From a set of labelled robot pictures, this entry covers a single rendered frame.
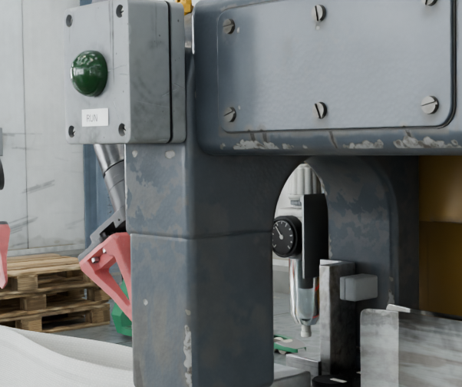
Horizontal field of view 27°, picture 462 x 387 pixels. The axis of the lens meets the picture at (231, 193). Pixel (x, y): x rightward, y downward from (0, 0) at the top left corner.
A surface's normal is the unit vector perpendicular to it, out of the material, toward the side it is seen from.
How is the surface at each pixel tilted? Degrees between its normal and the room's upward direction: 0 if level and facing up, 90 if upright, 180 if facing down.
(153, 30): 90
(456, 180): 90
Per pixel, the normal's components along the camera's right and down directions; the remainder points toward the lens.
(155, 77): 0.66, 0.03
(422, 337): -0.75, 0.04
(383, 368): -0.55, 0.05
